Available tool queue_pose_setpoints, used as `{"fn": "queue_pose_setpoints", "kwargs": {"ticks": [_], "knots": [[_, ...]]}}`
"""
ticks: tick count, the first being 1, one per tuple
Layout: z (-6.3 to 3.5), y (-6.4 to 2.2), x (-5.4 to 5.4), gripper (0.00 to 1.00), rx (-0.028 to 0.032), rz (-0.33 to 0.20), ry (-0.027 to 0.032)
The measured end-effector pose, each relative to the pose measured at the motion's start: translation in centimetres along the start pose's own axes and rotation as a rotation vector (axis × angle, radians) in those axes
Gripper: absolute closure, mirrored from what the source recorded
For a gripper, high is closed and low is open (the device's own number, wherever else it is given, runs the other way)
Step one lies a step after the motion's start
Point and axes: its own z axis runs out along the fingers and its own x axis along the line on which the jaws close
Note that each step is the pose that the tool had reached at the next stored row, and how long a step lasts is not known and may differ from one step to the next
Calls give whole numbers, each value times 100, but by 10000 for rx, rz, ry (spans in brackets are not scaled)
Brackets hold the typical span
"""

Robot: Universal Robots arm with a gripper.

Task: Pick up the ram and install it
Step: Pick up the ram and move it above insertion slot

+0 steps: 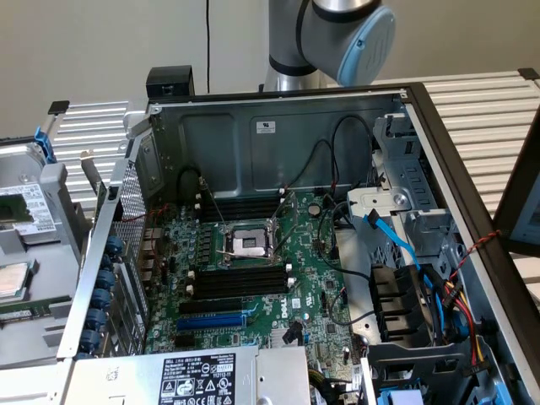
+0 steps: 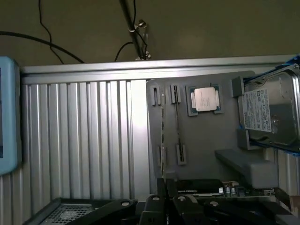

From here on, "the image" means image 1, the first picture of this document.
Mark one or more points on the black box behind case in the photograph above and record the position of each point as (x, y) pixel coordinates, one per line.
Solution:
(169, 82)

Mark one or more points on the silver chipset heat sink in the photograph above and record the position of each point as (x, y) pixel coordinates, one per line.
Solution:
(284, 336)

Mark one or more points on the round coin battery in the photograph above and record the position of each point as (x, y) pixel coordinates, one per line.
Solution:
(314, 208)

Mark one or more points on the green Dell motherboard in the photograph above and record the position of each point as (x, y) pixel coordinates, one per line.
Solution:
(270, 308)

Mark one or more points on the metal socket cover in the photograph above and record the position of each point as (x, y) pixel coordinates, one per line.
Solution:
(286, 219)

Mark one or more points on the silver CPU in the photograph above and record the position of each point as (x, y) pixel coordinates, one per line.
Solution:
(12, 280)

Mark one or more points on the hard disk with white label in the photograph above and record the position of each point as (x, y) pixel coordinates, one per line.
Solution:
(29, 169)

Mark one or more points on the open black PC case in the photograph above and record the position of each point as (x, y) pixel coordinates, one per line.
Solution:
(460, 202)

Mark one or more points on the dark framed panel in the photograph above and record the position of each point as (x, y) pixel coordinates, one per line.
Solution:
(519, 190)

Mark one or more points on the short black expansion slot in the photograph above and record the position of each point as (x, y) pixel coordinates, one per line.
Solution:
(184, 341)

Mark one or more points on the green RAM stick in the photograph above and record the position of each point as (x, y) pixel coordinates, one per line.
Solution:
(14, 207)

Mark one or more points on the thin metal locking lever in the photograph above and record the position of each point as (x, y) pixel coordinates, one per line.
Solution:
(214, 202)

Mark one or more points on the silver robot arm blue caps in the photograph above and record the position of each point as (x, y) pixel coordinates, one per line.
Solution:
(325, 38)

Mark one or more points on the blue plastic latch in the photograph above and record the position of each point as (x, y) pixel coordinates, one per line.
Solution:
(44, 145)

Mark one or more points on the black RAM slot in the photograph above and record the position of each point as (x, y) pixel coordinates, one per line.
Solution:
(240, 289)
(240, 212)
(240, 201)
(240, 217)
(240, 282)
(240, 206)
(240, 296)
(240, 275)

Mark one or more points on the CPU socket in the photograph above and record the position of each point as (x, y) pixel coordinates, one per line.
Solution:
(246, 244)

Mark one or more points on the white case sticker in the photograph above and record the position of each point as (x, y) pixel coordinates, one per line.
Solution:
(266, 126)

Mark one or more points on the grey power supply with label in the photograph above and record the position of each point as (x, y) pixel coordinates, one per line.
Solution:
(198, 375)

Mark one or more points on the long black expansion slot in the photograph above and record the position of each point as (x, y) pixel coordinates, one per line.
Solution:
(211, 306)

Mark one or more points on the card with metal bracket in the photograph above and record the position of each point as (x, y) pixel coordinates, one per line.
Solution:
(93, 185)

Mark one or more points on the blue expansion slot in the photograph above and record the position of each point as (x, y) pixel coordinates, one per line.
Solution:
(211, 322)

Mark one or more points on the metal disk bay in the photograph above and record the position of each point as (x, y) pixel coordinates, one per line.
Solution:
(396, 185)

